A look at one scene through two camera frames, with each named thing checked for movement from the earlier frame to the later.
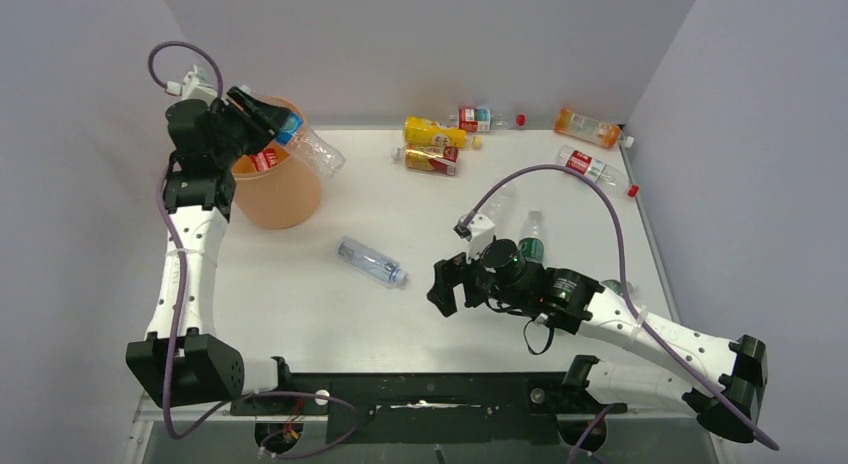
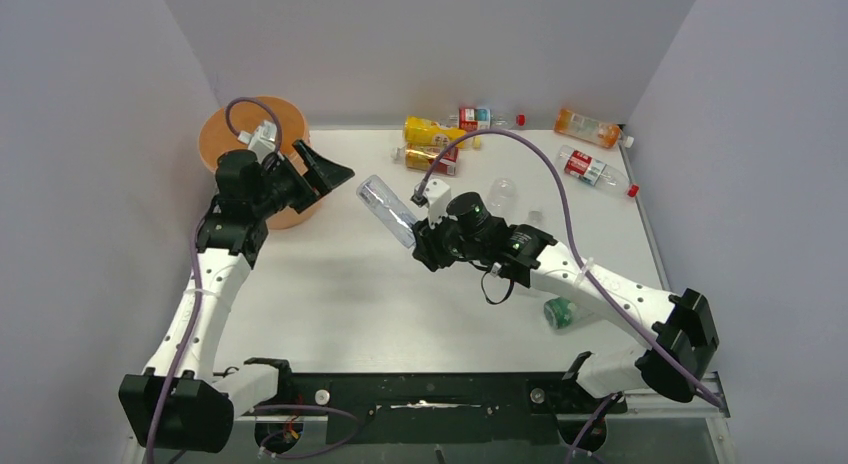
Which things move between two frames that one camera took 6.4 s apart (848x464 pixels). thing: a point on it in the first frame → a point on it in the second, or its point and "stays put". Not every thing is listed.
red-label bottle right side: (595, 169) stays put
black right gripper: (449, 273) → (429, 246)
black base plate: (434, 408) stays put
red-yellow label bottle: (442, 160) stays put
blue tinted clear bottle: (371, 261) → (387, 209)
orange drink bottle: (608, 135) stays put
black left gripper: (265, 121) → (323, 175)
